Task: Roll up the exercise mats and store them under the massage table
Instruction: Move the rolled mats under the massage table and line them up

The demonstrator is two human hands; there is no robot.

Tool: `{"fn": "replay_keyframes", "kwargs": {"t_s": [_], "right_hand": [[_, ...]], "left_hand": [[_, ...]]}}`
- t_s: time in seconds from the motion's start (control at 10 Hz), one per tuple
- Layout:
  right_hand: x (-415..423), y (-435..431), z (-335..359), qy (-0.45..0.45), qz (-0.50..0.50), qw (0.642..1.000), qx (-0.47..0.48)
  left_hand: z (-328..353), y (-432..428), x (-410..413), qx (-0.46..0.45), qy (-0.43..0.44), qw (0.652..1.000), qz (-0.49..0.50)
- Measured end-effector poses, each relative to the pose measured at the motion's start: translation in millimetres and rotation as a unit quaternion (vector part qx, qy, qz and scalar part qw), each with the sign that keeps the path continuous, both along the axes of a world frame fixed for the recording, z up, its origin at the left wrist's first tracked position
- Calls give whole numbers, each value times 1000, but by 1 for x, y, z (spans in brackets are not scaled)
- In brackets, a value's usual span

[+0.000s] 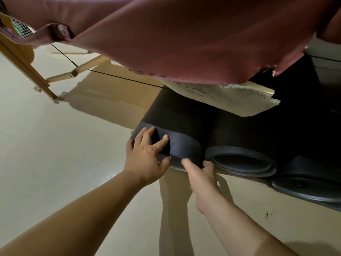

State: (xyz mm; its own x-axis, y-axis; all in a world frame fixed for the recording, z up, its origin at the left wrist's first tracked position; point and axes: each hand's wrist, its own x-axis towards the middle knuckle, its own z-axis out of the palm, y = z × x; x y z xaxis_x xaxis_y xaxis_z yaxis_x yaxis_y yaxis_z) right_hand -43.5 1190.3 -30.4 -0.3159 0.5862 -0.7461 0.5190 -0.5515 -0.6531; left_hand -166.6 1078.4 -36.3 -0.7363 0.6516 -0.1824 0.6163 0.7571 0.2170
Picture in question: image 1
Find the person's left forearm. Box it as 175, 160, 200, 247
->
0, 170, 146, 256

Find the maroon carry strap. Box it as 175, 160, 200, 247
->
0, 22, 74, 48

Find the person's left hand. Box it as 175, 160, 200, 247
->
123, 126, 172, 187

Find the person's right hand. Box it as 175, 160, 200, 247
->
181, 158, 223, 215

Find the wooden massage table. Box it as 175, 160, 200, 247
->
0, 0, 341, 100

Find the white mesh laundry basket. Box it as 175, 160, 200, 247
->
9, 18, 37, 39

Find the grey yoga mat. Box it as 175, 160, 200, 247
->
266, 54, 341, 211
204, 109, 277, 178
130, 86, 222, 172

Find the person's right forearm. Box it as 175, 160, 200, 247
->
202, 196, 299, 256

